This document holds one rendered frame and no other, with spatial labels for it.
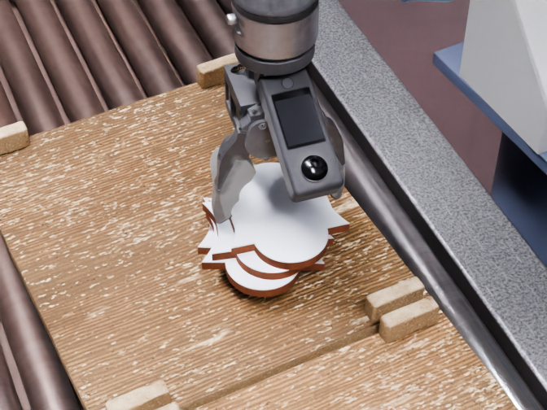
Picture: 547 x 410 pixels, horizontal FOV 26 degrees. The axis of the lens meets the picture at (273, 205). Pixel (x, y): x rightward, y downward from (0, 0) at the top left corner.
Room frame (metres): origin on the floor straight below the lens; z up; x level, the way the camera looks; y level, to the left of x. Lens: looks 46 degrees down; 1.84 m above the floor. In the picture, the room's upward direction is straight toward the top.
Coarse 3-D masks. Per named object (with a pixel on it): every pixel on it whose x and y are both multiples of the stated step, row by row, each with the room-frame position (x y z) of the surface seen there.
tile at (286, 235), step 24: (264, 168) 0.87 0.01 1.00; (240, 192) 0.83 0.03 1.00; (264, 192) 0.83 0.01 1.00; (240, 216) 0.80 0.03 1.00; (264, 216) 0.80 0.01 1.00; (288, 216) 0.80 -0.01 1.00; (312, 216) 0.80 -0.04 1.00; (336, 216) 0.80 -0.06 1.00; (240, 240) 0.77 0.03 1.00; (264, 240) 0.77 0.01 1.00; (288, 240) 0.77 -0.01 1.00; (312, 240) 0.77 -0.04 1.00; (288, 264) 0.74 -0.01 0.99; (312, 264) 0.75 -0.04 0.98
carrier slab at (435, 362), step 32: (448, 320) 0.72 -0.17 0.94; (352, 352) 0.68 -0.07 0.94; (384, 352) 0.68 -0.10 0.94; (416, 352) 0.68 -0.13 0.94; (448, 352) 0.68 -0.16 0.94; (256, 384) 0.64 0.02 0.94; (288, 384) 0.64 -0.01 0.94; (320, 384) 0.64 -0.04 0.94; (352, 384) 0.64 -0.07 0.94; (384, 384) 0.64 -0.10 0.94; (416, 384) 0.64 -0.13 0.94; (448, 384) 0.64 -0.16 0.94; (480, 384) 0.64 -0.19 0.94
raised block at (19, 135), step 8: (0, 128) 0.96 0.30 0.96; (8, 128) 0.96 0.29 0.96; (16, 128) 0.96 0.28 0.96; (24, 128) 0.96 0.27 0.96; (0, 136) 0.95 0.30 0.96; (8, 136) 0.95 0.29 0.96; (16, 136) 0.96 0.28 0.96; (24, 136) 0.96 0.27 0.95; (0, 144) 0.95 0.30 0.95; (8, 144) 0.95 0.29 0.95; (16, 144) 0.95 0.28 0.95; (24, 144) 0.96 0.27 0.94; (0, 152) 0.95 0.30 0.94; (8, 152) 0.95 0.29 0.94
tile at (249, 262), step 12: (204, 204) 0.83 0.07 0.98; (228, 228) 0.79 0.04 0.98; (228, 240) 0.78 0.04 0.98; (216, 252) 0.76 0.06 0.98; (228, 252) 0.76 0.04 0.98; (252, 252) 0.76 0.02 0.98; (240, 264) 0.75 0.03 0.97; (252, 264) 0.75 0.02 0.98; (264, 264) 0.75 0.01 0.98; (264, 276) 0.74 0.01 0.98; (276, 276) 0.74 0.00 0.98; (288, 276) 0.74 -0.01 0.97
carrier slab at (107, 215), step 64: (64, 128) 0.99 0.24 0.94; (128, 128) 0.99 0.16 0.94; (192, 128) 0.99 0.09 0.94; (0, 192) 0.89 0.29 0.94; (64, 192) 0.89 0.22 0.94; (128, 192) 0.89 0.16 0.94; (192, 192) 0.89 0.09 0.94; (64, 256) 0.80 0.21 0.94; (128, 256) 0.80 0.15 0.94; (192, 256) 0.80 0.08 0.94; (384, 256) 0.80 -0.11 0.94; (64, 320) 0.72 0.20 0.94; (128, 320) 0.72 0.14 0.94; (192, 320) 0.72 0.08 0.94; (256, 320) 0.72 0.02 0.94; (320, 320) 0.72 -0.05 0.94; (128, 384) 0.64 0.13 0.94; (192, 384) 0.64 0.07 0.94
